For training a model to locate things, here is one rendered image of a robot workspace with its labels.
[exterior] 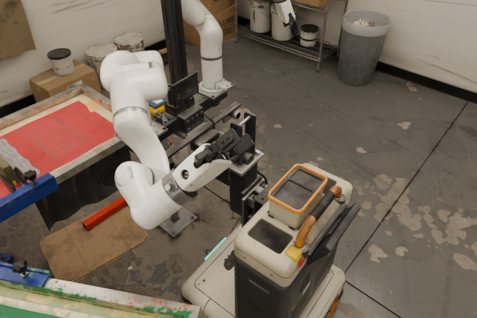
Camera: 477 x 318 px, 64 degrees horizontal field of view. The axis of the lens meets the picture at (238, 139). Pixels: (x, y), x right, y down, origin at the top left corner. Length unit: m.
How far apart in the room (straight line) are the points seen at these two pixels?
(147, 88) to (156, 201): 0.31
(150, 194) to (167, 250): 1.75
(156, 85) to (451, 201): 2.56
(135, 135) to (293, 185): 0.74
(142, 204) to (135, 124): 0.20
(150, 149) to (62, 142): 1.00
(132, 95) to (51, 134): 1.08
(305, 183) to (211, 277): 0.83
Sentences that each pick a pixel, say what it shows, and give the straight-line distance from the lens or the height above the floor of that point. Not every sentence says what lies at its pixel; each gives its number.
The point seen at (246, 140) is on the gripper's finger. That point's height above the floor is 1.55.
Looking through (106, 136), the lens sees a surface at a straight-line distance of 1.89.
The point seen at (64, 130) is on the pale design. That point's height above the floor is 0.96.
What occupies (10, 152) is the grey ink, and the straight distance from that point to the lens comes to 1.96.
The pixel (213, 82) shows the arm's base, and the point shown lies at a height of 1.18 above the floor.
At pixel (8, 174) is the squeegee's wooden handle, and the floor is 1.03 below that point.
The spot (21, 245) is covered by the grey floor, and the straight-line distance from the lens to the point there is 2.90.
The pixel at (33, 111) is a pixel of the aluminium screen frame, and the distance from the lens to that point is 2.17.
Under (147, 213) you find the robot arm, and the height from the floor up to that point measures 1.45.
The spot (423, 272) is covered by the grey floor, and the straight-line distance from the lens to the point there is 2.68.
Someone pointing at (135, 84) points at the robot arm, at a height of 1.58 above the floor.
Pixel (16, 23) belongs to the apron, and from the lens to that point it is 3.91.
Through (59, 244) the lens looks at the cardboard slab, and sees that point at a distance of 2.77.
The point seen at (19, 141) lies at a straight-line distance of 2.03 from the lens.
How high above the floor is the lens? 2.06
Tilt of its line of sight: 39 degrees down
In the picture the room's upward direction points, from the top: straight up
